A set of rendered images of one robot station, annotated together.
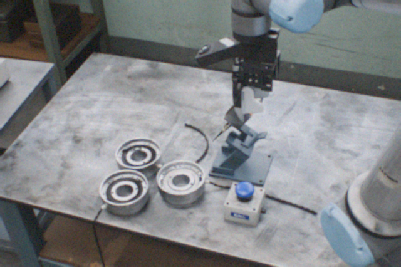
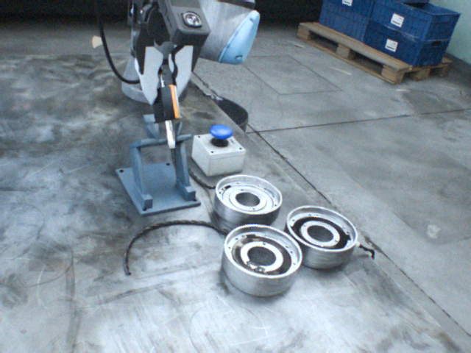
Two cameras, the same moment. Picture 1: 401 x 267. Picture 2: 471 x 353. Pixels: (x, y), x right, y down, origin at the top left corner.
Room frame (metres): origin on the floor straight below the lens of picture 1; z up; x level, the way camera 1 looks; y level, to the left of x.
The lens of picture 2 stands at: (1.38, 0.40, 1.25)
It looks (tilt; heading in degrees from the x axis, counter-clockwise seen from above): 32 degrees down; 216
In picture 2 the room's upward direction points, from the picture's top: 10 degrees clockwise
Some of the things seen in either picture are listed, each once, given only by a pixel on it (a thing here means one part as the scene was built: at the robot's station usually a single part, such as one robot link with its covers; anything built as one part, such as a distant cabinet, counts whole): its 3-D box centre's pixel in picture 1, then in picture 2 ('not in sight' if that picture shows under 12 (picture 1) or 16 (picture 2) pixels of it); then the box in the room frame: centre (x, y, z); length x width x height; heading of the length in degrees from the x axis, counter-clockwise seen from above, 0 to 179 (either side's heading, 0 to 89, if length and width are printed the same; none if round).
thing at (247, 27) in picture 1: (251, 18); not in sight; (0.92, -0.10, 1.18); 0.08 x 0.08 x 0.05
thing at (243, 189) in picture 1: (244, 195); (220, 140); (0.79, -0.07, 0.85); 0.04 x 0.04 x 0.05
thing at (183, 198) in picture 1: (181, 183); (246, 203); (0.86, 0.06, 0.82); 0.10 x 0.10 x 0.04
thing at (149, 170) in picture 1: (139, 158); (260, 260); (0.95, 0.16, 0.82); 0.10 x 0.10 x 0.04
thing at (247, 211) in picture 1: (247, 204); (217, 151); (0.78, -0.08, 0.82); 0.08 x 0.07 x 0.05; 69
